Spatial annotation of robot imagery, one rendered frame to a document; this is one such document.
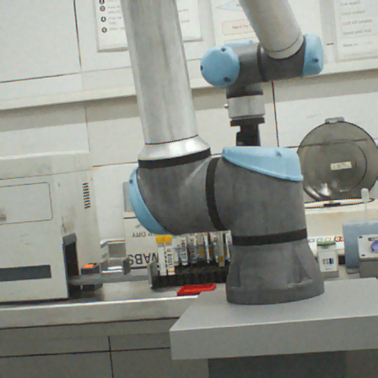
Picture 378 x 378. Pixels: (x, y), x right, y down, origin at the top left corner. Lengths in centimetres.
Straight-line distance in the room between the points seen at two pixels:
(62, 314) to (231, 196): 55
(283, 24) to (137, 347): 120
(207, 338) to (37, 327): 66
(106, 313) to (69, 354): 79
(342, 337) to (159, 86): 46
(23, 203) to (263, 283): 64
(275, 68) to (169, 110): 32
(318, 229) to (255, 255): 65
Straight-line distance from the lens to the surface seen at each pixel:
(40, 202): 166
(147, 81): 125
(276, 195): 120
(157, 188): 125
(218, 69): 151
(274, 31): 141
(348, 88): 221
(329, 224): 185
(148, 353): 233
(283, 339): 108
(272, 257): 120
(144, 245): 191
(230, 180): 121
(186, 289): 163
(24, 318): 166
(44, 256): 167
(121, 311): 160
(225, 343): 109
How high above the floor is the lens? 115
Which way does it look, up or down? 3 degrees down
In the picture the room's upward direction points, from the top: 6 degrees counter-clockwise
